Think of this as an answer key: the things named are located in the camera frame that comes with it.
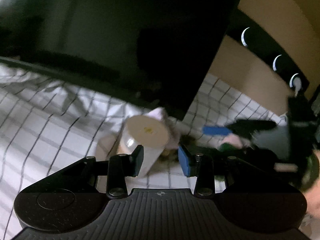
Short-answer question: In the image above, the pink plush toy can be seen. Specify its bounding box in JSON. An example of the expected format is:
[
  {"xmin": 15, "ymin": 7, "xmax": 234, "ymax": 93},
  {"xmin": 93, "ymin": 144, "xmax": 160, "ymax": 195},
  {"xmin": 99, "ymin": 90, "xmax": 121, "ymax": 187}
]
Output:
[{"xmin": 145, "ymin": 107, "xmax": 251, "ymax": 158}]

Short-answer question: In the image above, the white checkered tablecloth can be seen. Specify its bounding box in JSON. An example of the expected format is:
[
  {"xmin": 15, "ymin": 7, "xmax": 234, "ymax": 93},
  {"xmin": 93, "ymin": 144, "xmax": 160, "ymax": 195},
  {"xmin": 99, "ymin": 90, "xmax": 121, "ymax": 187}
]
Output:
[{"xmin": 1, "ymin": 64, "xmax": 285, "ymax": 239}]

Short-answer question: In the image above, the black monitor screen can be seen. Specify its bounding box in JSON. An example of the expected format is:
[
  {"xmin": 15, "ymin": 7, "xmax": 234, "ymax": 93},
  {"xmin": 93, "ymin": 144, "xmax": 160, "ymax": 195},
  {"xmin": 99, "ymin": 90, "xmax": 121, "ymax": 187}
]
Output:
[{"xmin": 1, "ymin": 0, "xmax": 240, "ymax": 120}]

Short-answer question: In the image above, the white plug with cable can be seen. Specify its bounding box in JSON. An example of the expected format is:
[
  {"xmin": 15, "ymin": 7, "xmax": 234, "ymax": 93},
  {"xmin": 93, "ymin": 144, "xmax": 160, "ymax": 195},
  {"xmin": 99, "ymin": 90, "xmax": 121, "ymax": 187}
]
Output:
[{"xmin": 290, "ymin": 75, "xmax": 302, "ymax": 97}]

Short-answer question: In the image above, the black wall socket strip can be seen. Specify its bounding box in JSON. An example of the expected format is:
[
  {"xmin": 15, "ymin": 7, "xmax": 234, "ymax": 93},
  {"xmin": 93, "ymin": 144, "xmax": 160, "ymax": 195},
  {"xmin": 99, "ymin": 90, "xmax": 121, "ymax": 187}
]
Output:
[{"xmin": 228, "ymin": 10, "xmax": 310, "ymax": 94}]

